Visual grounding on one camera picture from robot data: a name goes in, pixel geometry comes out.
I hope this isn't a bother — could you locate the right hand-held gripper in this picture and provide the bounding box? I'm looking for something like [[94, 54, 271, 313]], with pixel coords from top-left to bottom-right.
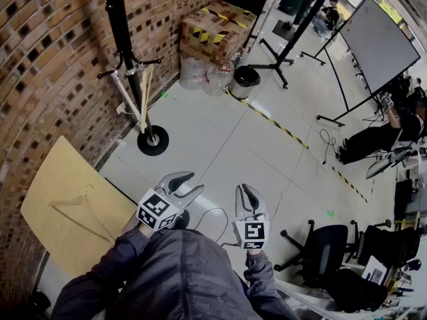
[[232, 184, 270, 250]]

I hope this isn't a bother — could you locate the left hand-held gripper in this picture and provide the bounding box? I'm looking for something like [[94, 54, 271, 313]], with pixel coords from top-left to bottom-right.
[[136, 171, 205, 231]]

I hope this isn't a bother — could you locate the wooden hanger with metal hook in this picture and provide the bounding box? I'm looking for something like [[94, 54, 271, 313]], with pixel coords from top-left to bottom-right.
[[49, 184, 116, 245]]

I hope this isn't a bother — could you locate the black coat rack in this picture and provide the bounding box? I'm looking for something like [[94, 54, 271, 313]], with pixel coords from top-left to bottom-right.
[[35, 0, 169, 157]]

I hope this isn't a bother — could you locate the person's left forearm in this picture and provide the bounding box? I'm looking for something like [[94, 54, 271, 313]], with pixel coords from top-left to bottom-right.
[[51, 225, 161, 320]]

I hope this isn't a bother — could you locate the person's right forearm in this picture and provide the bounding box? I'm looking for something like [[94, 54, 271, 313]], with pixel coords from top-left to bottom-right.
[[243, 248, 283, 301]]

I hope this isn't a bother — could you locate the silver metal hanger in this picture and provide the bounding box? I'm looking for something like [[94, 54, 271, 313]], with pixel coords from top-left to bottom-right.
[[111, 70, 141, 121]]

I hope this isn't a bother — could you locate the black office chair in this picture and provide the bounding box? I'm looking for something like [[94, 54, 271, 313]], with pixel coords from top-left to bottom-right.
[[346, 219, 423, 273], [273, 219, 360, 286]]

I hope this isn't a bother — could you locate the person's torso in dark jacket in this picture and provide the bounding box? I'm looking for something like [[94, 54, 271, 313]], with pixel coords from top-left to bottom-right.
[[113, 228, 301, 320]]

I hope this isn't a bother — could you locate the clear plastic water jug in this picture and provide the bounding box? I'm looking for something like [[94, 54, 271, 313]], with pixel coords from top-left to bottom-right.
[[179, 55, 207, 90], [203, 61, 235, 97]]

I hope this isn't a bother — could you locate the silver trash can black liner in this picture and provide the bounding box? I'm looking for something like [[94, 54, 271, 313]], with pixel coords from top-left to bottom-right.
[[229, 65, 261, 99]]

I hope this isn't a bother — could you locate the cardboard box with striped tape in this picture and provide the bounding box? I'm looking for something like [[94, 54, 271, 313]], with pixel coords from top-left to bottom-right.
[[179, 1, 258, 69]]

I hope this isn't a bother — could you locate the black pole stand with plate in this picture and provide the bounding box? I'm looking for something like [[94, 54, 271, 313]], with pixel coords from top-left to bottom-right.
[[272, 0, 326, 42]]

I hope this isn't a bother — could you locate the black tripod stand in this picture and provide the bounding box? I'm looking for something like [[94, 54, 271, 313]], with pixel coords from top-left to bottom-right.
[[248, 0, 334, 89]]

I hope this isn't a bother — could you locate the rolling whiteboard on black stand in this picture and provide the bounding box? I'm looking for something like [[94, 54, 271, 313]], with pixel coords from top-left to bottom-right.
[[300, 0, 421, 128]]

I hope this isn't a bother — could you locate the dark green bin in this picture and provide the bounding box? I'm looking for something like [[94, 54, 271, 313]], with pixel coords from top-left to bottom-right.
[[278, 0, 308, 16]]

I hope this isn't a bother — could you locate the right hand-held gripper cable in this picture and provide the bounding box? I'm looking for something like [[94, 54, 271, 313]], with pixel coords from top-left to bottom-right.
[[196, 207, 241, 249]]

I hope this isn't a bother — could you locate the black floor cable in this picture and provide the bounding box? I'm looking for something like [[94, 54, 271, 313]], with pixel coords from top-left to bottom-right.
[[318, 128, 338, 161]]

